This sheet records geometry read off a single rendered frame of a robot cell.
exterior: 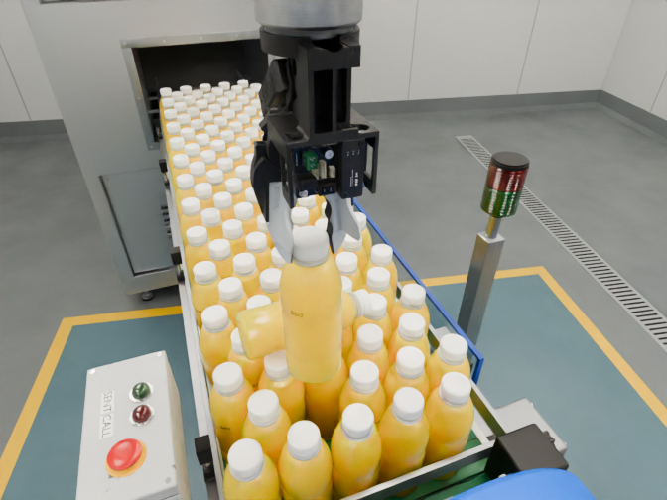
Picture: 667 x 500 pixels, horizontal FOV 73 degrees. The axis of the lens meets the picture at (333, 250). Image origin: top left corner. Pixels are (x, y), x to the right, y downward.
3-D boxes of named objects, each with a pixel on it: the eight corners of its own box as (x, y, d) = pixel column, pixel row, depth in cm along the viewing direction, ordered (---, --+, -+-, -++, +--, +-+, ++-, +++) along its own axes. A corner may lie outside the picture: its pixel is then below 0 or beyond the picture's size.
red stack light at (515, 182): (500, 195, 76) (505, 175, 73) (477, 179, 81) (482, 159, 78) (531, 188, 77) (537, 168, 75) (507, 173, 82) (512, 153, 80)
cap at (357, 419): (377, 433, 55) (378, 425, 54) (347, 442, 54) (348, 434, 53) (366, 407, 58) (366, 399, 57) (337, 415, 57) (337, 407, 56)
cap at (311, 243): (301, 235, 48) (300, 221, 47) (334, 244, 47) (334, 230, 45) (283, 256, 45) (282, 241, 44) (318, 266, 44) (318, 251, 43)
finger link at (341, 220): (348, 281, 42) (333, 199, 37) (328, 246, 47) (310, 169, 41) (378, 269, 43) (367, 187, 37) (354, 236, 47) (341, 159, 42)
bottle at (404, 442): (427, 472, 69) (444, 403, 59) (403, 509, 65) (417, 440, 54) (389, 445, 73) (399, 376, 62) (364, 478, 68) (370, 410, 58)
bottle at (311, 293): (302, 335, 60) (295, 224, 49) (349, 352, 57) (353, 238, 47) (276, 374, 55) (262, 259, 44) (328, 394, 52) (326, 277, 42)
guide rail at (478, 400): (502, 445, 67) (507, 435, 66) (262, 107, 188) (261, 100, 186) (507, 443, 68) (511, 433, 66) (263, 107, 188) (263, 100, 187)
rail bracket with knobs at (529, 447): (498, 524, 63) (516, 488, 57) (469, 476, 69) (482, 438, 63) (555, 499, 66) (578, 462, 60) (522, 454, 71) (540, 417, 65)
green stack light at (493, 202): (493, 220, 79) (500, 195, 76) (472, 202, 83) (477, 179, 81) (524, 213, 80) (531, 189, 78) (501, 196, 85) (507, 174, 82)
